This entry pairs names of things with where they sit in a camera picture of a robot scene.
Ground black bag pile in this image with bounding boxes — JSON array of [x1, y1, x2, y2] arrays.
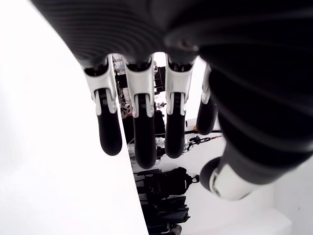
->
[[136, 193, 191, 235]]

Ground black red hoist strap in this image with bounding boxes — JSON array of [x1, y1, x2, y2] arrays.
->
[[184, 135, 223, 147]]

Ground black cabinet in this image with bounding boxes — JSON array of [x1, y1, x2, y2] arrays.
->
[[153, 109, 167, 138]]

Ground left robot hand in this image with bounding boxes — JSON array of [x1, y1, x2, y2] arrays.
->
[[30, 0, 313, 202]]

